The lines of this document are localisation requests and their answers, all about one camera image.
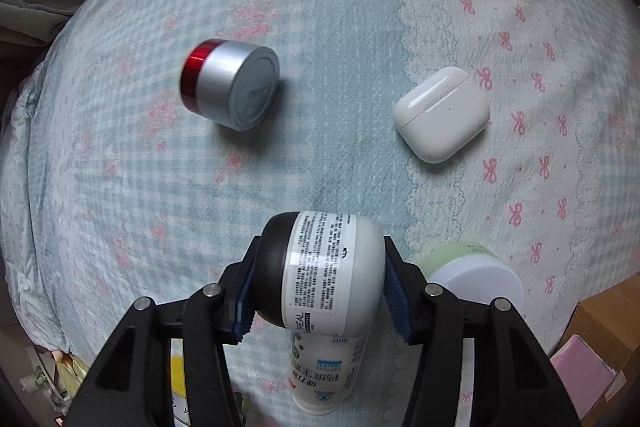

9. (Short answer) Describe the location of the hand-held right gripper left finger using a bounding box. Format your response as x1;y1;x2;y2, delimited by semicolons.
65;235;263;427

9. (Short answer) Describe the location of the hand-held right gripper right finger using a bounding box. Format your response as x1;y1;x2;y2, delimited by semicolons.
382;235;582;427

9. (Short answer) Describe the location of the white jar with black cap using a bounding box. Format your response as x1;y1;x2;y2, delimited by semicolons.
252;210;387;337

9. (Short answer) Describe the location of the green and white jar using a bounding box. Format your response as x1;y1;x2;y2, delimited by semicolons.
417;242;525;311

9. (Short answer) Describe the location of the yellow packet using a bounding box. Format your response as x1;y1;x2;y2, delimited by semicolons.
170;353;189;399

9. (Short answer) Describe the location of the white tube with blue label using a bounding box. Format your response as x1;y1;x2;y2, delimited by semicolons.
285;327;370;412

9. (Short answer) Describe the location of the white earbuds case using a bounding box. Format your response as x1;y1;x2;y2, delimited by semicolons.
392;66;491;164

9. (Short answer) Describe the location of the pink paper pad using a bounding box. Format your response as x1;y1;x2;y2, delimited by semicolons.
549;335;618;415

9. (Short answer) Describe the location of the red and silver jar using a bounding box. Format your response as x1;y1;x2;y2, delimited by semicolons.
179;38;281;132

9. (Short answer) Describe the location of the brown cardboard box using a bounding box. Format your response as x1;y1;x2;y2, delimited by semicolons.
559;271;640;424

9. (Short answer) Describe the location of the checked floral bedsheet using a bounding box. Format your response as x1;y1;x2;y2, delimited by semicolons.
0;0;640;427

